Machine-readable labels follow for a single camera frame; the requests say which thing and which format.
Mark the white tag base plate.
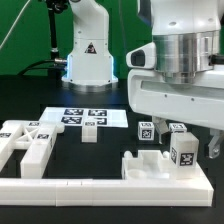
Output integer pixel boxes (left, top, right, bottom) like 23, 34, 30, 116
40, 107, 128, 128

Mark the white cable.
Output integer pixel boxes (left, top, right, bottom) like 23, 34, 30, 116
0, 0, 32, 51

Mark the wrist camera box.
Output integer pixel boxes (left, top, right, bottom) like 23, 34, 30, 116
126, 42, 156, 69

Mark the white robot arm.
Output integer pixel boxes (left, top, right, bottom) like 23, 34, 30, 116
126, 0, 224, 158

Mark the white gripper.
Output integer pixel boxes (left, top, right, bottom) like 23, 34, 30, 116
128, 65, 224, 158

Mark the black camera stand pole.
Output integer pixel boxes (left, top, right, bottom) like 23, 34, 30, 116
46, 0, 68, 59

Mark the white U-shaped obstacle fence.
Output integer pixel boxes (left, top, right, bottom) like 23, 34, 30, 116
0, 169, 213, 206

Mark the white chair seat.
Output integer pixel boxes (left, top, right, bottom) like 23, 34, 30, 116
121, 150, 201, 180

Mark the white chair back frame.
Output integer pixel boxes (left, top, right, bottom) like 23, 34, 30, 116
0, 120, 65, 179

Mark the black cable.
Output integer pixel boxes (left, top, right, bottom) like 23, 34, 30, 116
17, 58, 68, 76

